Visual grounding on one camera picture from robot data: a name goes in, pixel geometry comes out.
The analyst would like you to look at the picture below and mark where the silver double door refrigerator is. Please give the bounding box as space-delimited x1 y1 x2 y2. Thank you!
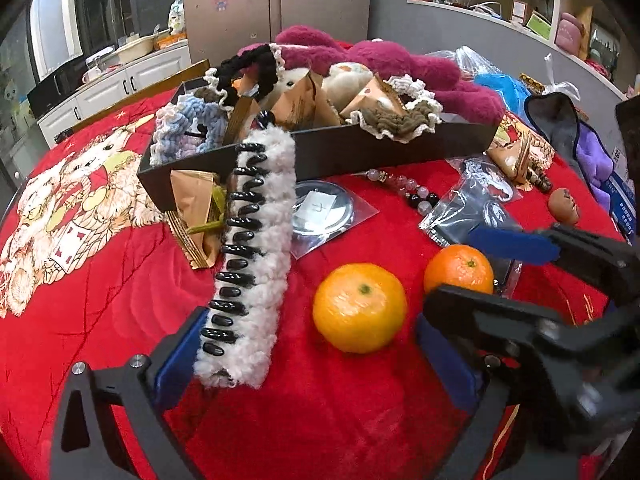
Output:
180 0 373 68

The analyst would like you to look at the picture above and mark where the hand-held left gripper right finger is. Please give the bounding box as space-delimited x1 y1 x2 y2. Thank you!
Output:
416 312 581 480

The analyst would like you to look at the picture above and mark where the grey and purple plush cloth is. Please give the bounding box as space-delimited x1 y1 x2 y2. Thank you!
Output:
524 94 618 213

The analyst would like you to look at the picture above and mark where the blue and white paper box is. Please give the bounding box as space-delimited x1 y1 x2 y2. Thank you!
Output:
607 145 640 241

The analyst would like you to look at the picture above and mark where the orange mandarin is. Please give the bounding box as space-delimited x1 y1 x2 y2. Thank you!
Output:
424 244 495 297
312 262 408 353

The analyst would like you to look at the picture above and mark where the blue plastic bag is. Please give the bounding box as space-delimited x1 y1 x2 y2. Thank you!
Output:
472 74 531 111

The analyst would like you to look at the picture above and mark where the white kitchen cabinet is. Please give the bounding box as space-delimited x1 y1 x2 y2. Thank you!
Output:
37 42 193 148

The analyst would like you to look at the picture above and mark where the glass sliding door with stickers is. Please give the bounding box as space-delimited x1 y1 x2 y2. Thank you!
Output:
0 10 41 186

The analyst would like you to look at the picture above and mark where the round mirror in clear bag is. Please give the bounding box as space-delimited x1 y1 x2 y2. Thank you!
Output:
290 180 381 261

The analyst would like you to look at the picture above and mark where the green box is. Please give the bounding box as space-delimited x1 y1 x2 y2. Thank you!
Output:
525 10 551 40

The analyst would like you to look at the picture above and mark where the dark kitchen window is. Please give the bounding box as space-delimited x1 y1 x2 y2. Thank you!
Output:
75 0 183 56

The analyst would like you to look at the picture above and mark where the cream plush bear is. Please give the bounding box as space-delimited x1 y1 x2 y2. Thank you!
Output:
280 61 381 111

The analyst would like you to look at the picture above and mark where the clear packet with black item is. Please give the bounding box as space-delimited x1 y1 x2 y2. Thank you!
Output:
417 155 526 301

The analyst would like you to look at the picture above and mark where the black and white scrunchie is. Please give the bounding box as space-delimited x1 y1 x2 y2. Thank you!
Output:
202 44 286 111

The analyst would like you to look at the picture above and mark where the pink bottle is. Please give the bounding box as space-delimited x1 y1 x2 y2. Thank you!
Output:
555 12 583 53

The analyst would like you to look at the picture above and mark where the printed plastic bag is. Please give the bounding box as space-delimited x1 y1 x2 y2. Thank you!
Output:
167 0 188 36

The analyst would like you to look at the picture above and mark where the white fluffy hair claw clip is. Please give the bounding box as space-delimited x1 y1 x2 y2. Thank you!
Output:
192 122 298 390

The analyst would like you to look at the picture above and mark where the orange food packet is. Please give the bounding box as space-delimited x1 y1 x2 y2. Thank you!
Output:
152 32 188 51

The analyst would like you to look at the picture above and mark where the clear plastic bag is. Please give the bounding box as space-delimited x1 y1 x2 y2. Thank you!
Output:
542 52 583 103
430 46 496 81

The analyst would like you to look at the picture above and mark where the black microwave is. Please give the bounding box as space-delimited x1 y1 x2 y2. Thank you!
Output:
27 60 86 118

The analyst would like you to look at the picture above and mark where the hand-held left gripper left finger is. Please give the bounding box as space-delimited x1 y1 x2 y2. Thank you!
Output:
50 305 211 480

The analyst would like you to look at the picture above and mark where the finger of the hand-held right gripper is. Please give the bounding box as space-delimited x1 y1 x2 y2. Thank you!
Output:
469 222 640 307
422 284 568 363

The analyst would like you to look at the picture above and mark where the cream plastic basin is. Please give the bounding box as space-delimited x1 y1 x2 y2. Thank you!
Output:
116 35 156 63

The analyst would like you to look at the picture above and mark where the olive and white scrunchie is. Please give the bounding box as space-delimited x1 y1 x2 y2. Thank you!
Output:
350 74 446 143

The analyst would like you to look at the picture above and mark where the blue knitted scrunchie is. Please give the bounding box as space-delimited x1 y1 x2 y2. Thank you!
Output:
150 95 231 166

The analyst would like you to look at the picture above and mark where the brown walnut figure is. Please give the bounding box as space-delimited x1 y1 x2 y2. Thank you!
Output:
547 187 581 223

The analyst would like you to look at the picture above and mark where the red bear printed blanket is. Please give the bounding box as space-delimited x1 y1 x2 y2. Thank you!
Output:
0 40 640 480

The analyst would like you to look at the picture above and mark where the black storage box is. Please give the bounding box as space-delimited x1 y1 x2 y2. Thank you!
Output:
136 77 501 211

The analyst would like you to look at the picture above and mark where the pink bead bracelet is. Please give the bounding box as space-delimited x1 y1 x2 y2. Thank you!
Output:
352 167 441 213

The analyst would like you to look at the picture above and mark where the tan snack packet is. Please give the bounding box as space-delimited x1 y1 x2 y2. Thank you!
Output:
270 72 346 128
340 75 406 123
167 169 236 271
487 110 556 186

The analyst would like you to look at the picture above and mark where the brown fuzzy hair clip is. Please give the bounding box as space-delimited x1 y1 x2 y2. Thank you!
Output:
192 87 223 107

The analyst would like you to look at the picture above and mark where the pink plush toy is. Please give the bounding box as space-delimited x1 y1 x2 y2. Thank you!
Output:
240 25 506 126

